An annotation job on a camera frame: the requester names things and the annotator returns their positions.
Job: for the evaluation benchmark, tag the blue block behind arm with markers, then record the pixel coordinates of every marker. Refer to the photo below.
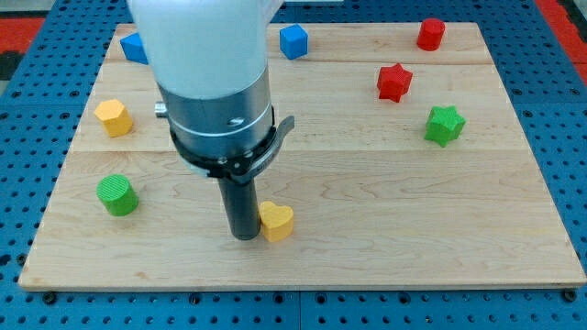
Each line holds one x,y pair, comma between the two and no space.
133,49

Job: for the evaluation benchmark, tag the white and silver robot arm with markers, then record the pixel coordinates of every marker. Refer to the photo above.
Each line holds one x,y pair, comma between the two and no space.
209,58

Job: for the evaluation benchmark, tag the wooden board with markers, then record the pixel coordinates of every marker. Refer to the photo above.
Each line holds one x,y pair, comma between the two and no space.
376,206

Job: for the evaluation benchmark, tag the red star block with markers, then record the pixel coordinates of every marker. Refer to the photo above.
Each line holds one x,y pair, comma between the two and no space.
393,82

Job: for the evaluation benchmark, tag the green star block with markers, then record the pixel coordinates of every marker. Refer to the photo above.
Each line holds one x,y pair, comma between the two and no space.
444,124

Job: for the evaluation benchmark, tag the yellow heart block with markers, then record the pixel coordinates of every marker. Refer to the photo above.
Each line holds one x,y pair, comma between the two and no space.
277,221

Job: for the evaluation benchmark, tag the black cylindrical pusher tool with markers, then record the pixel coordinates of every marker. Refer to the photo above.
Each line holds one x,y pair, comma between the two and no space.
240,201

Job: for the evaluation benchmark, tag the blue cube block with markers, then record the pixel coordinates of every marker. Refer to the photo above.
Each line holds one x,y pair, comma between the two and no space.
293,42

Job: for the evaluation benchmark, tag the green cylinder block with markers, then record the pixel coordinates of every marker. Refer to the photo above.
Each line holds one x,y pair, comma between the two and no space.
117,195

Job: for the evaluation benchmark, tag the yellow hexagon block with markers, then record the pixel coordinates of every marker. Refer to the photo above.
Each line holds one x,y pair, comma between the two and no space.
114,118

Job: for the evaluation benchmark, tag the red cylinder block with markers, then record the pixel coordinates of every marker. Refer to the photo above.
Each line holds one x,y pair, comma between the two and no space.
431,34

